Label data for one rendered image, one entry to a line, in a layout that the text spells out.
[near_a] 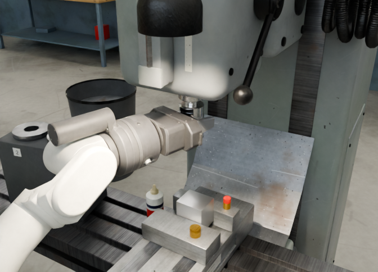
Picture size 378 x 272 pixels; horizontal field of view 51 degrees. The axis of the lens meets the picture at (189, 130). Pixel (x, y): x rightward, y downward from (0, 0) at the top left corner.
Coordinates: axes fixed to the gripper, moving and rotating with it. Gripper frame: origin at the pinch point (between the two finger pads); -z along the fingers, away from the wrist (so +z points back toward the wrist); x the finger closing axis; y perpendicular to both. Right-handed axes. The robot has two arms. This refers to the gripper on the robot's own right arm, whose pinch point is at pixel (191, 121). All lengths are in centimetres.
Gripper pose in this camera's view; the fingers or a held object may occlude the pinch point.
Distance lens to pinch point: 74.7
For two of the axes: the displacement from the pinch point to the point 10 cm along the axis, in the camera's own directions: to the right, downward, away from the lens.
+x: -6.8, -3.1, 6.6
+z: -7.3, 2.8, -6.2
